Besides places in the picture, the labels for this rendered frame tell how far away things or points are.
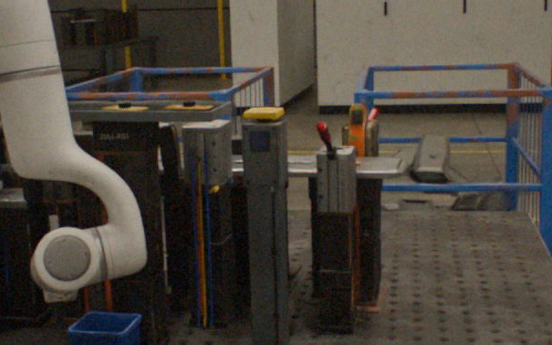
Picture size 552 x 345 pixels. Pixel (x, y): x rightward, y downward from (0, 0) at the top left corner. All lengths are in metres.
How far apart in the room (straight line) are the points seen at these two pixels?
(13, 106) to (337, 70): 8.65
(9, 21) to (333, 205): 0.77
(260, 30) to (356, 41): 1.02
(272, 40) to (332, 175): 8.12
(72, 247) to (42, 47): 0.27
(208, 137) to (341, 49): 8.05
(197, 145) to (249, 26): 8.11
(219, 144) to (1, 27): 0.65
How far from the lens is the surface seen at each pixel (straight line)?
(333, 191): 1.77
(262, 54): 9.89
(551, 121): 3.80
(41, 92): 1.27
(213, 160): 1.81
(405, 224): 2.64
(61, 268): 1.26
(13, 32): 1.27
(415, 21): 9.79
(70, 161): 1.27
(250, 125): 1.61
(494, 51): 9.86
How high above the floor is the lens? 1.38
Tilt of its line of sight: 11 degrees down
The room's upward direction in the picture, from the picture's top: 2 degrees counter-clockwise
